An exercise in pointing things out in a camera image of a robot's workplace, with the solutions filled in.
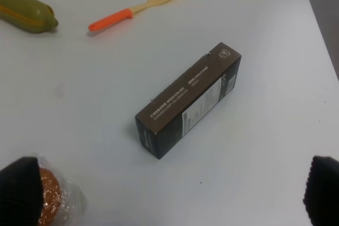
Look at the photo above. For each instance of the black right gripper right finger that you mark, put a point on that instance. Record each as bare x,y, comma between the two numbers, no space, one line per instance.
321,194

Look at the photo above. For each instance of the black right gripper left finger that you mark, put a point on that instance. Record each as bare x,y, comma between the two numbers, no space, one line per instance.
21,192

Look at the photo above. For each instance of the plastic wrapped pastry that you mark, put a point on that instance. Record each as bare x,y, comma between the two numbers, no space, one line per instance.
64,203

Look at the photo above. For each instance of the green and yellow corn toy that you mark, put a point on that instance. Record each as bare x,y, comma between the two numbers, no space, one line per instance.
32,16

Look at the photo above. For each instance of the dark brown rectangular box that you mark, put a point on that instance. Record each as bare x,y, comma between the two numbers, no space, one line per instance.
179,107

